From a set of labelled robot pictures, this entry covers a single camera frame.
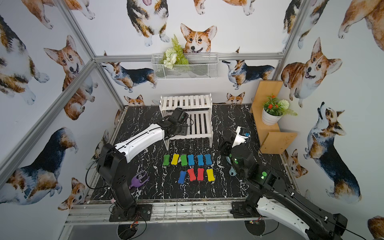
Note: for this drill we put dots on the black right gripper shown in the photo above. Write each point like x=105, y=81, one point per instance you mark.
x=227, y=148

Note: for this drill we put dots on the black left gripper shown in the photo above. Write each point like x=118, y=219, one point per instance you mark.
x=182, y=120

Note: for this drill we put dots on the green eraser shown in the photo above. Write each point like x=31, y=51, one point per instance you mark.
x=184, y=160
x=166, y=160

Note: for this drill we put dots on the light blue eraser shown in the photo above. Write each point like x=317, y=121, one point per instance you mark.
x=208, y=159
x=191, y=160
x=200, y=160

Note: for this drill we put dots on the yellow eraser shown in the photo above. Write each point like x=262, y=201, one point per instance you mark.
x=175, y=159
x=210, y=175

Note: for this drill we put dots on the red eraser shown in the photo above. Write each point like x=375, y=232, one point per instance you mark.
x=192, y=175
x=200, y=176

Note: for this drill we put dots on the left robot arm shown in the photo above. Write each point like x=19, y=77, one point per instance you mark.
x=114, y=160

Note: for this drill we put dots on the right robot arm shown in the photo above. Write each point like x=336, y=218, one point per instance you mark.
x=270, y=196

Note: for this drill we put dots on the white wooden two-tier shelf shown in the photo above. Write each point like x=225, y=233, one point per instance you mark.
x=199, y=109

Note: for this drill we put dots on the wooden corner shelf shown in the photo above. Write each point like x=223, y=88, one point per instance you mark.
x=271, y=139

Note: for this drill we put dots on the teal dustpan with brush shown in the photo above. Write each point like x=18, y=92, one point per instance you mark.
x=232, y=171

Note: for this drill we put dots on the white plant pot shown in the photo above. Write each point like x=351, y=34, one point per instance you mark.
x=269, y=119

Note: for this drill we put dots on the green potted plant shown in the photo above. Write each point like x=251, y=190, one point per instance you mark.
x=276, y=107

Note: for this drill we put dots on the artificial fern and flowers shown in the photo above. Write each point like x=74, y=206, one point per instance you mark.
x=174, y=56

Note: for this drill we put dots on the purple pink garden fork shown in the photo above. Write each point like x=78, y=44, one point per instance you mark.
x=138, y=181

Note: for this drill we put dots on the white wire wall basket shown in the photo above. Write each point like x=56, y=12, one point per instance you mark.
x=199, y=66

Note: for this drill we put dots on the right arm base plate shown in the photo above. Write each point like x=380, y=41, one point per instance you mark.
x=242, y=210

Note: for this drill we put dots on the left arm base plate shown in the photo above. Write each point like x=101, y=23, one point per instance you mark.
x=137, y=212

